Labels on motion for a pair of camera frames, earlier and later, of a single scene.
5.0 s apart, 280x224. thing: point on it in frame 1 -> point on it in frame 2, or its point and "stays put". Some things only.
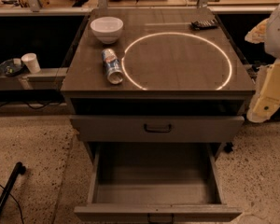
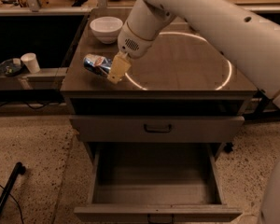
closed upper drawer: (158, 128) stays put
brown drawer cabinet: (155, 93) stays put
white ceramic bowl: (108, 29) stays put
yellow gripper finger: (273, 93) -> (129, 45)
